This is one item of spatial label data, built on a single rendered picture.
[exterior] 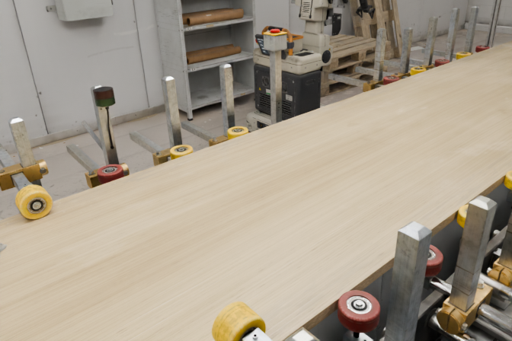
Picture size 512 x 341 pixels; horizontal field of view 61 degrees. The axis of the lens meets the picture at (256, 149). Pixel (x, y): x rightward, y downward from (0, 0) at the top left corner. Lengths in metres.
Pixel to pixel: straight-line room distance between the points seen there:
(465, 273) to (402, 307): 0.24
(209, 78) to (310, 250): 4.00
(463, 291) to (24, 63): 3.73
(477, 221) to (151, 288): 0.65
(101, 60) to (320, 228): 3.48
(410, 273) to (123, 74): 3.95
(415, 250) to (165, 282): 0.54
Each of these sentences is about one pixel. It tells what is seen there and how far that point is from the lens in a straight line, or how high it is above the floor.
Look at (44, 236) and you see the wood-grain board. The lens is 1.23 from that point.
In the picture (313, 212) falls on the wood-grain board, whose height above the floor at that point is 0.90.
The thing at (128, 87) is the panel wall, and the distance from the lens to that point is 4.46.
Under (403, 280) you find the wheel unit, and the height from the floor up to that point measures 1.08.
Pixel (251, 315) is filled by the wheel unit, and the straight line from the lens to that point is 0.78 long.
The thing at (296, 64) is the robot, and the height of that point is 0.77.
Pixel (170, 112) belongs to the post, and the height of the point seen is 1.01.
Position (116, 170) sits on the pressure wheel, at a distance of 1.46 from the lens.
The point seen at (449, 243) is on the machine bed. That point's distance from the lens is 1.46.
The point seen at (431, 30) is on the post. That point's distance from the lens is 2.82.
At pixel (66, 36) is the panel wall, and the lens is 4.19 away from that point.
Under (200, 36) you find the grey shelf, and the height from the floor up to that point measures 0.70.
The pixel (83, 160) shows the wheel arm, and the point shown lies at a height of 0.86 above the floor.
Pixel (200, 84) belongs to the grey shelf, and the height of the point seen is 0.20.
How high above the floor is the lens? 1.54
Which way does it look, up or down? 25 degrees down
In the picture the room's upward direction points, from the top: 2 degrees counter-clockwise
